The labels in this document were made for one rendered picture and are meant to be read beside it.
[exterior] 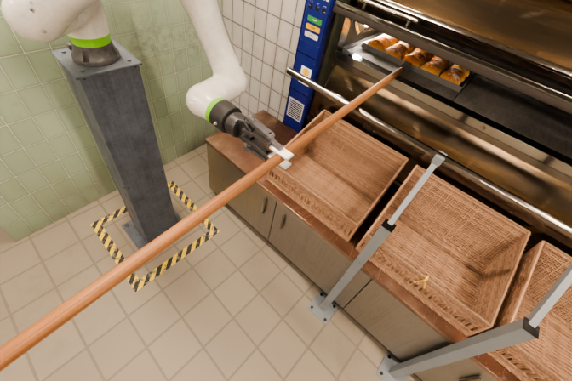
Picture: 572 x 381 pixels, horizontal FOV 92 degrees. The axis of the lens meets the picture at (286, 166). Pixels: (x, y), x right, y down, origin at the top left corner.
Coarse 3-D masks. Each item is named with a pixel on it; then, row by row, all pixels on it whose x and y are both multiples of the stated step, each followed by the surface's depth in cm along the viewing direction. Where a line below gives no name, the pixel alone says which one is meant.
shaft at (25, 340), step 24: (360, 96) 108; (336, 120) 96; (264, 168) 74; (240, 192) 69; (192, 216) 61; (168, 240) 56; (120, 264) 51; (96, 288) 48; (72, 312) 46; (24, 336) 42; (0, 360) 40
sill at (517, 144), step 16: (352, 64) 141; (368, 64) 137; (400, 80) 130; (416, 96) 128; (432, 96) 124; (448, 112) 122; (464, 112) 118; (480, 128) 117; (496, 128) 113; (512, 144) 112; (528, 144) 109; (544, 160) 108; (560, 160) 105
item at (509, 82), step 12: (336, 12) 118; (348, 12) 115; (372, 24) 111; (396, 36) 107; (408, 36) 105; (420, 48) 104; (432, 48) 101; (456, 60) 98; (480, 72) 95; (492, 72) 93; (516, 72) 104; (504, 84) 93; (516, 84) 91; (540, 96) 88; (552, 96) 87; (564, 108) 86
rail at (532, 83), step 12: (336, 0) 116; (360, 12) 112; (384, 24) 108; (396, 24) 106; (420, 36) 102; (444, 48) 99; (456, 48) 98; (468, 60) 96; (480, 60) 94; (504, 72) 91; (528, 84) 89; (540, 84) 87; (564, 96) 85
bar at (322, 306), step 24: (288, 72) 123; (336, 96) 112; (432, 168) 98; (456, 168) 94; (504, 192) 88; (552, 216) 83; (384, 240) 102; (360, 264) 118; (336, 288) 142; (552, 288) 83; (312, 312) 164; (480, 336) 97; (504, 336) 87; (528, 336) 81; (384, 360) 153; (432, 360) 117; (456, 360) 107
